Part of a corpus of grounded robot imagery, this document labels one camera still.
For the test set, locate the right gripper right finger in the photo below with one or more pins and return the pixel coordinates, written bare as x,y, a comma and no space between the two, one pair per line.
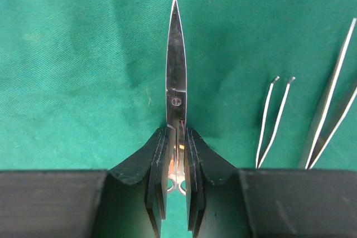
225,201

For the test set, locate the steel tweezers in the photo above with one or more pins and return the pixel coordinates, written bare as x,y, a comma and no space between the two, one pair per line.
270,121
325,124

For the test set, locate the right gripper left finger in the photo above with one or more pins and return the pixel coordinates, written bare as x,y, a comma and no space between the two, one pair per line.
128,200

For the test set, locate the steel surgical scissors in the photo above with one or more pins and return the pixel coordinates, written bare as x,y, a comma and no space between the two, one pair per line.
176,99

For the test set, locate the green surgical drape cloth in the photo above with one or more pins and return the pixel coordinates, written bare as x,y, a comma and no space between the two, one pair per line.
83,81

